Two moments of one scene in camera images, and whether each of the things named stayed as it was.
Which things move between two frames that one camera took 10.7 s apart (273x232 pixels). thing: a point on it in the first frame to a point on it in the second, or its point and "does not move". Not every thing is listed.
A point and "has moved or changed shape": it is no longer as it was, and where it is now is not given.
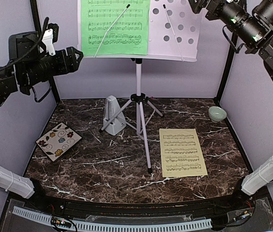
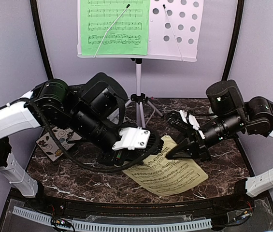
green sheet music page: x=128 y=36 does not move
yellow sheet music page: x=180 y=153 has moved or changed shape
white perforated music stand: x=174 y=35 does not move
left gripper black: x=73 y=63 to x=130 y=154
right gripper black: x=196 y=5 to x=193 y=143
